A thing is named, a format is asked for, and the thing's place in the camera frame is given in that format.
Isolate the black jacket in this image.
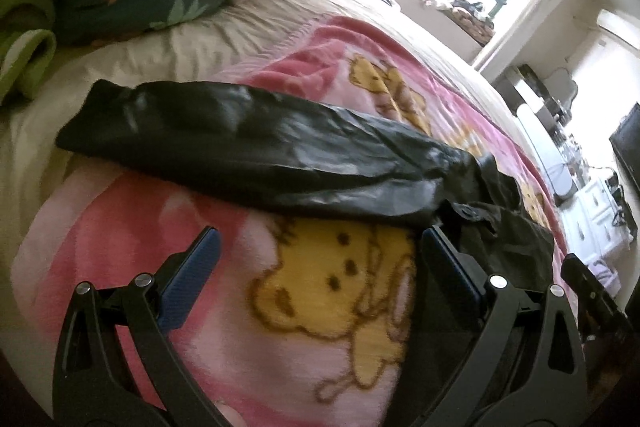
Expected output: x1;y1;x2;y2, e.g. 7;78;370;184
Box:
56;79;583;427

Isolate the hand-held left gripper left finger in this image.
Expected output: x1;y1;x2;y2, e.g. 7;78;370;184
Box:
52;227;223;427

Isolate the beige bed sheet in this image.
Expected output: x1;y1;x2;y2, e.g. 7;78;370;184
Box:
0;0;551;358

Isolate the clutter on window bench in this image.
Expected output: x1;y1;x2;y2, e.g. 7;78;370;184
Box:
390;0;496;45

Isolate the white drawer cabinet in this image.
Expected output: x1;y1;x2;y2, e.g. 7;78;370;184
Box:
560;177;640;258

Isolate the green blanket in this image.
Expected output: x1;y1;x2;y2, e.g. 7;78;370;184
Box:
0;0;57;105

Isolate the white window bench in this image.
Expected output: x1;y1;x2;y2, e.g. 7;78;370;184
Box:
377;0;496;68

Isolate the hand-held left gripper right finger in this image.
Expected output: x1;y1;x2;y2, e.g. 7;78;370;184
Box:
420;227;589;427

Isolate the pink bear print blanket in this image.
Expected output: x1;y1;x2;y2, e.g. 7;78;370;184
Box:
12;14;581;427

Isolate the dressing table with mirror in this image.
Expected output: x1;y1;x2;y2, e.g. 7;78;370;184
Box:
495;64;578;128

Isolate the black television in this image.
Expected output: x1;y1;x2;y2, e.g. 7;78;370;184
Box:
609;103;640;218

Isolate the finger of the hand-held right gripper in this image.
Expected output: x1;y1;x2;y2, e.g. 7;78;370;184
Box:
560;252;633;348

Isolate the white rounded footboard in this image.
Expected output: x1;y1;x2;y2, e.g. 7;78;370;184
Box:
515;102;575;204

